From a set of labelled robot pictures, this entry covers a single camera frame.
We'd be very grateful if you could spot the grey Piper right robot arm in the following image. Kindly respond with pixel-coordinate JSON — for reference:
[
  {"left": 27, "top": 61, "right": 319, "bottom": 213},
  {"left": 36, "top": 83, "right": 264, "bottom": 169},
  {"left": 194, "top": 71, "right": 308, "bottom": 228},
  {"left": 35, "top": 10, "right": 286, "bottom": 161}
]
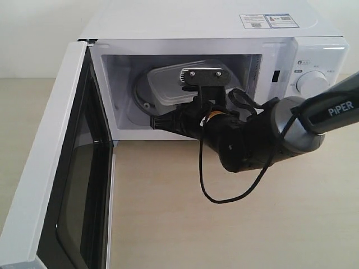
[{"left": 150, "top": 69, "right": 358, "bottom": 173}]

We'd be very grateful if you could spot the upper white power knob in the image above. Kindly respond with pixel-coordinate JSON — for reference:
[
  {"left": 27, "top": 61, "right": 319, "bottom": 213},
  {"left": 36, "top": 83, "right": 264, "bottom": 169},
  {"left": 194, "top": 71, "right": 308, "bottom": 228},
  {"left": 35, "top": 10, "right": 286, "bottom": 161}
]
[{"left": 296, "top": 71, "right": 329, "bottom": 96}]

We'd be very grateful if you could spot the grey plastic food container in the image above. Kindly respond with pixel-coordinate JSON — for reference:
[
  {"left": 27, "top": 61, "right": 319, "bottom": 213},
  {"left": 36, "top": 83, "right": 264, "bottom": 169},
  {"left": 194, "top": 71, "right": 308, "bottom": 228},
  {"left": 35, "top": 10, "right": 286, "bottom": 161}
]
[{"left": 145, "top": 59, "right": 241, "bottom": 115}]

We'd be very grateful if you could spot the white Midea microwave oven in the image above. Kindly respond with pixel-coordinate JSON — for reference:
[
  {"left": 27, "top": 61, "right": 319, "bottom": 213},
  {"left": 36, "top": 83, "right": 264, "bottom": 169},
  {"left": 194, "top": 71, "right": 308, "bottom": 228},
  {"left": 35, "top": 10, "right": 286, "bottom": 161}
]
[{"left": 79, "top": 1, "right": 349, "bottom": 141}]

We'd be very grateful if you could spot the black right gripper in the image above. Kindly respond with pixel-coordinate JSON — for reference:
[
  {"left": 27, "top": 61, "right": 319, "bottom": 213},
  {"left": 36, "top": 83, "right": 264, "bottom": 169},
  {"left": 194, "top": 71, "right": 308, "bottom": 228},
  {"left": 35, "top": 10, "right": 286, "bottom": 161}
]
[{"left": 150, "top": 102, "right": 241, "bottom": 140}]

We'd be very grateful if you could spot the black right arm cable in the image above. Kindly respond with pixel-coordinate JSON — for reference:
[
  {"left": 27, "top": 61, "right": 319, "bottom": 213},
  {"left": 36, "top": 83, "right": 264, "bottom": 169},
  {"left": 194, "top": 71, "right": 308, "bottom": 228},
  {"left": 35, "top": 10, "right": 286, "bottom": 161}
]
[{"left": 198, "top": 88, "right": 302, "bottom": 205}]

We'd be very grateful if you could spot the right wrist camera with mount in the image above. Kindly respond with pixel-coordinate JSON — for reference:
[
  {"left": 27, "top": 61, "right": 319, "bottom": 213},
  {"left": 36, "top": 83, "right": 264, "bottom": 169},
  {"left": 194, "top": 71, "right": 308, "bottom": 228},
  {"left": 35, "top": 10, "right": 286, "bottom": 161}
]
[{"left": 179, "top": 67, "right": 231, "bottom": 107}]

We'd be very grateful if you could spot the white microwave door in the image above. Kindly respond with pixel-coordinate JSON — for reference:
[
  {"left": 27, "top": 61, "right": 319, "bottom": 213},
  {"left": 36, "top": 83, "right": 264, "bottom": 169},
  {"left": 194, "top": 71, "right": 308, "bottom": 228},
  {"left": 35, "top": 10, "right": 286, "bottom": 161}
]
[{"left": 1, "top": 41, "right": 114, "bottom": 268}]

